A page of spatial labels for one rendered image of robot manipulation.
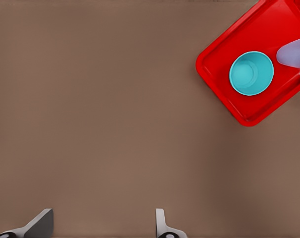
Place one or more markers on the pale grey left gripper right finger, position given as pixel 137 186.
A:
pixel 161 223

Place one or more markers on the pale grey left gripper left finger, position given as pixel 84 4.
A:
pixel 38 225

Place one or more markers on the lavender cup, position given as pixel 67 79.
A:
pixel 292 55

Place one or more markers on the teal bowl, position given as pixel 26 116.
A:
pixel 251 73

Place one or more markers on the red plastic tray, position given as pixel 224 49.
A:
pixel 254 34

